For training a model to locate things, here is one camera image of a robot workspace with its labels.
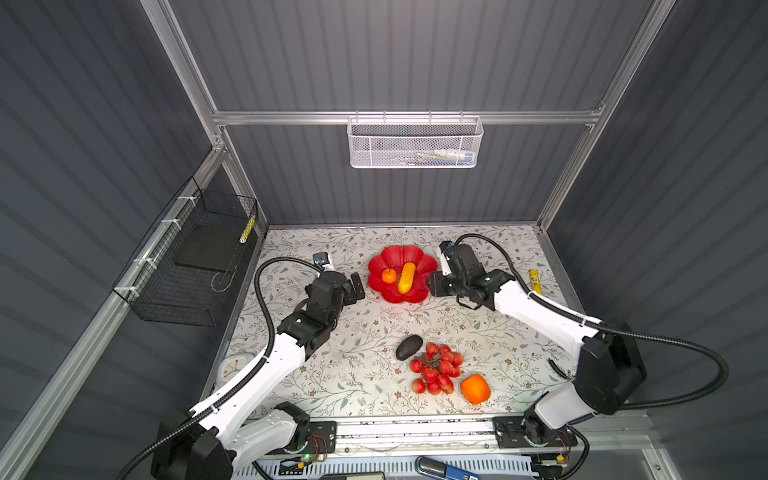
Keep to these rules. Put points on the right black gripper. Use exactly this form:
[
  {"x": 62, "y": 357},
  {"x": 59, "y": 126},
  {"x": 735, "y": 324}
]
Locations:
[{"x": 444, "y": 283}]

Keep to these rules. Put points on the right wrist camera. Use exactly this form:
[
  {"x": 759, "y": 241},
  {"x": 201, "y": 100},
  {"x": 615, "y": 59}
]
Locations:
[{"x": 459, "y": 260}]

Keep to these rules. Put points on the dark avocado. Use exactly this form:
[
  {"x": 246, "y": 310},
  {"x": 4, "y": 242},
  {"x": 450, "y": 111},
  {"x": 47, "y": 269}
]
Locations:
[{"x": 408, "y": 347}]

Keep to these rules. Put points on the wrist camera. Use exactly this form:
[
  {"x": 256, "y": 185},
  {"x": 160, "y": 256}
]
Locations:
[
  {"x": 459, "y": 260},
  {"x": 323, "y": 261}
]

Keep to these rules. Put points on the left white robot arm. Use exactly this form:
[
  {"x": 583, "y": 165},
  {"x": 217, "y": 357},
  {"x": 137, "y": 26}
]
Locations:
[{"x": 214, "y": 439}]

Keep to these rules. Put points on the black pad in basket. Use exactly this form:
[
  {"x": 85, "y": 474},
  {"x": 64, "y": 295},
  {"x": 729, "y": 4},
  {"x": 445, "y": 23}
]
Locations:
[{"x": 209, "y": 248}]

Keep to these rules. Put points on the white wire basket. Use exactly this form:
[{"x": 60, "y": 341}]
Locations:
[{"x": 408, "y": 141}]

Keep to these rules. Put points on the orange bell pepper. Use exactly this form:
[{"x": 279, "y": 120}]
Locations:
[{"x": 475, "y": 389}]

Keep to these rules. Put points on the blue black tool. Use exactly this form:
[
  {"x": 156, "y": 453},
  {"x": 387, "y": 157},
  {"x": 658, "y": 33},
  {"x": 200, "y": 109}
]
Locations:
[{"x": 438, "y": 470}]

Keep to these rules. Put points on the yellow tube in basket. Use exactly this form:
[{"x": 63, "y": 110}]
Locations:
[{"x": 247, "y": 230}]

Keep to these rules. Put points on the black wire basket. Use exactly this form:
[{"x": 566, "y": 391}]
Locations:
[{"x": 158, "y": 290}]

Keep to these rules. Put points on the yellow squash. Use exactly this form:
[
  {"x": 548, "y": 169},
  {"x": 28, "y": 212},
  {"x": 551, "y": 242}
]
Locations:
[{"x": 407, "y": 278}]

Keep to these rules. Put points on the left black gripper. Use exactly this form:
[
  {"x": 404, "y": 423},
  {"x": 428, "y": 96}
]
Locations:
[{"x": 349, "y": 288}]

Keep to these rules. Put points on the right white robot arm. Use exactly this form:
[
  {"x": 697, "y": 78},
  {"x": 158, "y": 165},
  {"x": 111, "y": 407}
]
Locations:
[{"x": 609, "y": 364}]

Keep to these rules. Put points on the white round timer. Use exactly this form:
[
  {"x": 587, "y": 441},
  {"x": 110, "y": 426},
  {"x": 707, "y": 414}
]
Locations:
[{"x": 230, "y": 366}]

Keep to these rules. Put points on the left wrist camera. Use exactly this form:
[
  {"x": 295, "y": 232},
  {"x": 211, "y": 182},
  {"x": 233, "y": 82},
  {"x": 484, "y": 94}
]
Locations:
[{"x": 323, "y": 261}]

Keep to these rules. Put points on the yellow glue stick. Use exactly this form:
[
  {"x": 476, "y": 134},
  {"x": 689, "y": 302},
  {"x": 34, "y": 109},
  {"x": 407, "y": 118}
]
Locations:
[{"x": 535, "y": 282}]

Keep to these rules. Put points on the small orange tangerine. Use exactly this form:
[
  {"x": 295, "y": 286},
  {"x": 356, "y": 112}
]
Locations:
[{"x": 389, "y": 276}]

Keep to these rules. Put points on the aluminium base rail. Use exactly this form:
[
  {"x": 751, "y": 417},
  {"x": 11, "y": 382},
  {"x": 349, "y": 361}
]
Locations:
[{"x": 474, "y": 434}]

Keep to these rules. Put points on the red flower-shaped bowl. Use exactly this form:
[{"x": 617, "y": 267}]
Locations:
[{"x": 399, "y": 274}]

